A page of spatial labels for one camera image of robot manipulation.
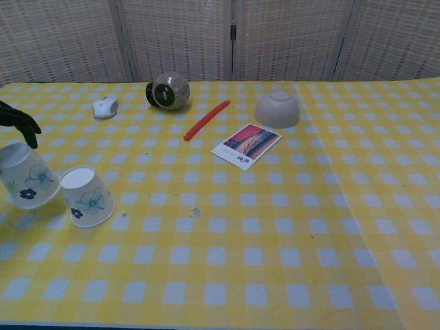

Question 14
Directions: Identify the beige bowl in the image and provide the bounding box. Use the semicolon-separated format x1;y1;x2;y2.
254;90;301;129

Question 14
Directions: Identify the red plastic strip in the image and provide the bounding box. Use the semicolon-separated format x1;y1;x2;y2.
184;100;231;142

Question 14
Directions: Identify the yellow white checkered tablecloth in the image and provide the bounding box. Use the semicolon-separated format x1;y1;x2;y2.
0;80;384;330
295;78;440;330

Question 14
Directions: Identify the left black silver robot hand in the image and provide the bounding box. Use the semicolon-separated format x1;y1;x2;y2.
0;100;43;150

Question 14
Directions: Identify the woven folding screen panel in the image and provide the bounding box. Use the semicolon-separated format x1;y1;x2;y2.
232;0;360;83
0;0;138;87
115;0;239;83
338;0;440;83

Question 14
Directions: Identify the white computer mouse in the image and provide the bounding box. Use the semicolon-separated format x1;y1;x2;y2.
91;96;120;120

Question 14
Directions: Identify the white floral paper cup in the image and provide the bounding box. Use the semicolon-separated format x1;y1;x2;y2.
0;142;63;210
59;165;117;230

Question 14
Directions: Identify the red picture postcard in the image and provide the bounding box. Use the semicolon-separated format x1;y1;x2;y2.
210;123;283;171

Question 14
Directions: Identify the round glass jar black lid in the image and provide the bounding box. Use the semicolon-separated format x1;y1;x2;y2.
145;71;191;111

